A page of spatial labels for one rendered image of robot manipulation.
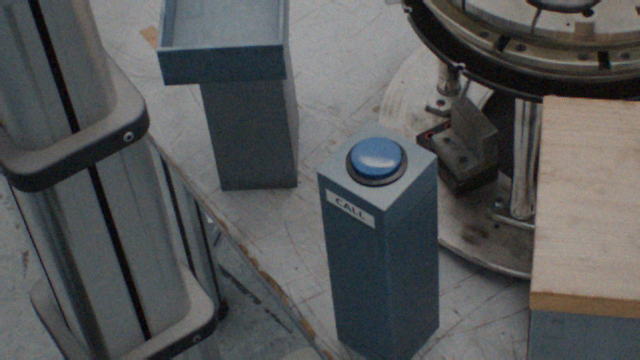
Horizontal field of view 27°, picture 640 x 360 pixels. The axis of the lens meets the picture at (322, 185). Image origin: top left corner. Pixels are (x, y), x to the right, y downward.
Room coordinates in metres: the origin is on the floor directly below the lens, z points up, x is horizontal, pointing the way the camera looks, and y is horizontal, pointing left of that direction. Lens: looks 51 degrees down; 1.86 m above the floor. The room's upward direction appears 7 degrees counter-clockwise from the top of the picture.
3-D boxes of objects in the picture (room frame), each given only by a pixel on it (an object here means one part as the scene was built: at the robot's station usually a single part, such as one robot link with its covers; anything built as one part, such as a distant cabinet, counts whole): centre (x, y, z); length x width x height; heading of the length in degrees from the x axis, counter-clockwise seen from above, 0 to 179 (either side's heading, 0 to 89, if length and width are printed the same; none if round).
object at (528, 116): (0.79, -0.19, 0.91); 0.02 x 0.02 x 0.21
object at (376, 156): (0.69, -0.05, 1.04); 0.04 x 0.04 x 0.01
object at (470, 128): (0.86, -0.14, 0.85); 0.06 x 0.04 x 0.05; 23
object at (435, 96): (0.96, -0.15, 0.81); 0.07 x 0.03 x 0.01; 150
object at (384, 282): (0.69, -0.05, 0.91); 0.07 x 0.07 x 0.25; 45
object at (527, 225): (0.79, -0.19, 0.81); 0.07 x 0.03 x 0.01; 60
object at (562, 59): (0.76, -0.20, 1.06); 0.08 x 0.02 x 0.01; 67
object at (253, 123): (0.93, 0.06, 0.92); 0.25 x 0.11 x 0.28; 175
